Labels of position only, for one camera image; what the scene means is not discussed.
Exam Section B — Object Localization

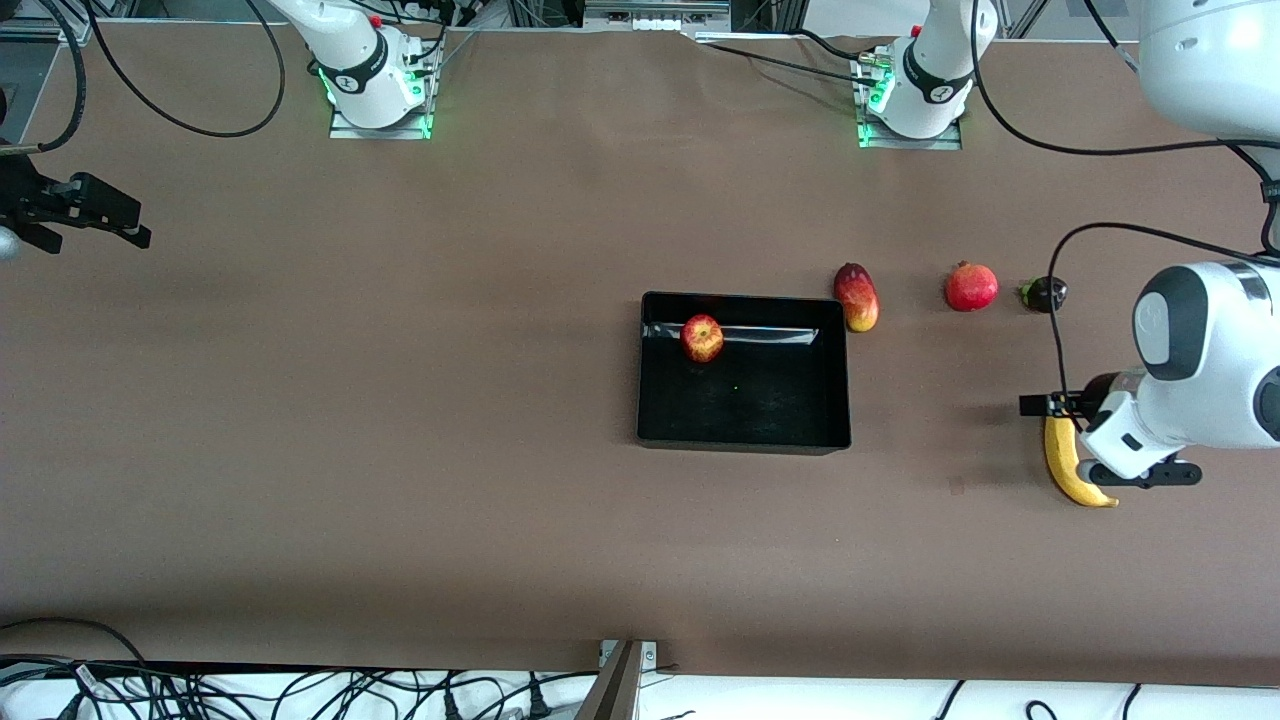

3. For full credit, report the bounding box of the grey arched cable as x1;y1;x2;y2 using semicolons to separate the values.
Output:
0;617;151;666

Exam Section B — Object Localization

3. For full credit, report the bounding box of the short black base cable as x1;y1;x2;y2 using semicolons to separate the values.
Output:
795;28;867;59

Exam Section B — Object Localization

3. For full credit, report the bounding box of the yellow banana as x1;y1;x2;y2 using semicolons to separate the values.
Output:
1044;415;1120;509

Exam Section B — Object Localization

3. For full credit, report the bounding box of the long black base cable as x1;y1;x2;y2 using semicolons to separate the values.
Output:
715;40;881;83

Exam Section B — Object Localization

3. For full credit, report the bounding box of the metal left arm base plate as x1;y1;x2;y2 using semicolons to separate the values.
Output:
852;55;964;151

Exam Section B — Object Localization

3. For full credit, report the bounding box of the dark purple eggplant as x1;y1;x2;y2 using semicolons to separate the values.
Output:
1018;276;1069;315

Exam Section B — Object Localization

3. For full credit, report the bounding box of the grey metal beam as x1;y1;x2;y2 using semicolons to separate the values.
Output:
575;640;644;720

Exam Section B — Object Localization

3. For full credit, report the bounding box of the black rectangular plastic box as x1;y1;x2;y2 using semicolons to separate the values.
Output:
637;291;852;456

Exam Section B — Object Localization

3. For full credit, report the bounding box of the long looping black cable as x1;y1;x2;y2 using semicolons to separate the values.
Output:
85;0;288;139

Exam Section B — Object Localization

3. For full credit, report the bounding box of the red pomegranate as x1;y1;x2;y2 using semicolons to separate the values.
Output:
945;260;1000;313

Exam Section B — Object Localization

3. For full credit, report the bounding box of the brown paper table cover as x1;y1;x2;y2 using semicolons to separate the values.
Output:
0;20;1280;691

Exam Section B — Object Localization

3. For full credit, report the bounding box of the red yellow mango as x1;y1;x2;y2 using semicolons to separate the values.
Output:
833;262;881;333

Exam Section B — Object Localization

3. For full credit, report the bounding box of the red yellow apple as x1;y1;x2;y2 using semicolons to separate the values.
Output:
680;314;725;364

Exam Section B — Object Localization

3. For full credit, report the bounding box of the white power strip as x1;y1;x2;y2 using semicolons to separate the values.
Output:
583;0;733;33

